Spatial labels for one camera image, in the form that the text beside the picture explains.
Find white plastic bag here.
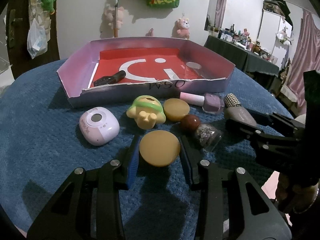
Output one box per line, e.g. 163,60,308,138
27,18,48,59

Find pink plush on wall left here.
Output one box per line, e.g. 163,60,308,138
104,7,124,29

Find green yellow toy figure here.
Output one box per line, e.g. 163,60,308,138
126,95,166,130

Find pink plush on wall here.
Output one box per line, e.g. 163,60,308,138
176,17,190,40
104,7,124,29

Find blue textured table cloth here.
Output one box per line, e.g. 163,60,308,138
0,59,295,240

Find purple nail polish bottle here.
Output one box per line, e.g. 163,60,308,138
180,92,225,114

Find tan round puff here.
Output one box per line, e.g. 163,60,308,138
163,98,190,121
139,130,181,167

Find white pink earbud case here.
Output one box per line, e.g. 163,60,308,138
79,107,120,146

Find white cabinet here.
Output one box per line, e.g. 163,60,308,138
258,10,292,69

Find pink plush on wall right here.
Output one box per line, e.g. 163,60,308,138
176,17,190,40

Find orange handled stick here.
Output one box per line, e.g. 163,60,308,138
113,0,119,37

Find tan round puff back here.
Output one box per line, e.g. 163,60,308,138
163,98,190,121

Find dark green side table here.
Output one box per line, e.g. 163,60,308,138
204,35,279,76

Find dark wooden door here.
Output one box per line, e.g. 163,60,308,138
6,0,60,78

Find silver studded cap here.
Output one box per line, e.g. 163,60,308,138
224,93,241,108

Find purple cardboard tray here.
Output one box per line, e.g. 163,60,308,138
57,37,235,108

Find tan round puff front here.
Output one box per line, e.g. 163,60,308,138
139,130,181,167

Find pink curtain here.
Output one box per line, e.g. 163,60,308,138
281,9,319,116

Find glitter jar with brown lid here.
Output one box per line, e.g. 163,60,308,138
180,114,223,152

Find small pink wall hook toy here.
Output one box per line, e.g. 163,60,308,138
146,28,154,37

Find clear glass cup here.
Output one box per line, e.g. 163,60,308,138
186,61,212,79

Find green plush on door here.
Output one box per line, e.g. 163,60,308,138
41,0,56,15

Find beige hanging organizer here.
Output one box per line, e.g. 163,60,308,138
28,0,51,39

